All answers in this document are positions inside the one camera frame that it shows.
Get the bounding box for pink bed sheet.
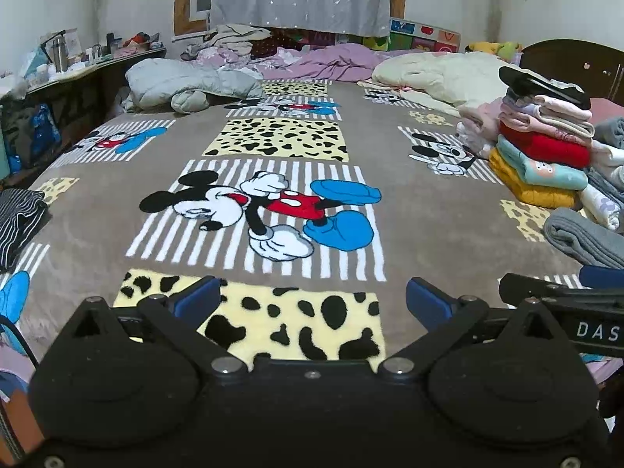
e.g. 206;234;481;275
0;344;36;381

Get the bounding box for cluttered wooden desk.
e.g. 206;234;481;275
0;29;169;113

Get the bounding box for beige crumpled clothes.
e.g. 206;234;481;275
204;23;272;55

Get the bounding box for blue bag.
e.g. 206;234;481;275
30;102;64;167

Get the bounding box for stack of folded clothes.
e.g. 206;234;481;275
457;66;624;233

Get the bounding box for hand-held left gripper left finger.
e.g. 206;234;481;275
61;275;247;382

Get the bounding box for yellow plush toy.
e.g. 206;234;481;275
464;40;523;62

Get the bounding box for purple duvet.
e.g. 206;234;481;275
183;41;469;83

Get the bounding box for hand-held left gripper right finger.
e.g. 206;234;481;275
379;278;573;382

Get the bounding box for steel thermos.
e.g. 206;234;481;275
51;35;69;74

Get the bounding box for cream quilt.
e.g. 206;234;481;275
370;51;522;118

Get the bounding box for light grey crumpled jacket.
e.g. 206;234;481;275
119;58;266;115

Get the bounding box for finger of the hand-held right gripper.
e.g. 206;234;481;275
579;267;624;289
498;274;624;305

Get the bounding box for dark patterned cloth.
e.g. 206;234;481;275
250;28;338;58

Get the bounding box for dark striped garment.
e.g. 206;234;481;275
0;188;50;274

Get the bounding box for black cable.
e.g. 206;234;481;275
0;316;41;369

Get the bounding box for brown wooden headboard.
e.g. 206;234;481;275
518;39;624;104

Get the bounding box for grey sweater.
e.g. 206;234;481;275
542;207;624;270

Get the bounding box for cartoon printed blanket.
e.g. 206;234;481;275
0;78;624;386

